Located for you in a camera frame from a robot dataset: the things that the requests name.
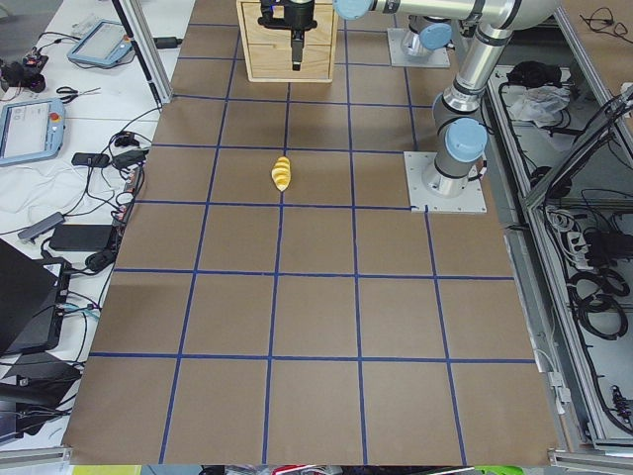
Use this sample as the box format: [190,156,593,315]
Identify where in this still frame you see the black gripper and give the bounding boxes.
[257,0,317,71]

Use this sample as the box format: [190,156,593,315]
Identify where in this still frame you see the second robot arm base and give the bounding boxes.
[401,15,452,59]

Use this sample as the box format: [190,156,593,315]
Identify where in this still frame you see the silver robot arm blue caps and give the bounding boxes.
[332,0,561,198]

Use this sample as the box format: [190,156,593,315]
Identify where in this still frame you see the wooden drawer cabinet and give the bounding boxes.
[236,1,337,83]

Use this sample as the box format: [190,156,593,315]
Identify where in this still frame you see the yellow toy croissant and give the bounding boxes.
[271,156,292,192]

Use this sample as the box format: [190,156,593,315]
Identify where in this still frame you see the far blue teach pendant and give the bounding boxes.
[66,20,133,68]

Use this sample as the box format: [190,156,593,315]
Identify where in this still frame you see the blue teach pendant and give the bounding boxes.
[1,98,65,166]
[66,20,133,68]

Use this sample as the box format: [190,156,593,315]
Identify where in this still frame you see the black cloth bundle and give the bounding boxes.
[506,61,562,88]

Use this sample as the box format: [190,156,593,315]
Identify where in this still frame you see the black phone device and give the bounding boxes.
[71,152,111,168]

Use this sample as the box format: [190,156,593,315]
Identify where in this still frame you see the crumpled white cloth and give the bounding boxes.
[508,86,571,127]

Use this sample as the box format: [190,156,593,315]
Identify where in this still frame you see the near blue teach pendant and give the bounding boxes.
[1,98,65,166]

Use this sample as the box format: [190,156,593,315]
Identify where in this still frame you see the black power brick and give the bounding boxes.
[49,224,113,251]

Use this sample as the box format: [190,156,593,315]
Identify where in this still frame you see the grey usb hub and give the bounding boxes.
[18,212,65,241]

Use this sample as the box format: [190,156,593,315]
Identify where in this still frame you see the white power strip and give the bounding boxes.
[566,231,591,270]

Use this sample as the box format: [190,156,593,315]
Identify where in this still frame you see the black laptop computer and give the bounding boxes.
[1,241,70,356]

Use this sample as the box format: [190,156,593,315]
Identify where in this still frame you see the black handled scissors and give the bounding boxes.
[55,86,101,104]

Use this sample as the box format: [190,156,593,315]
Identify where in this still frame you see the coiled black cables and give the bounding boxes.
[568,269,627,342]

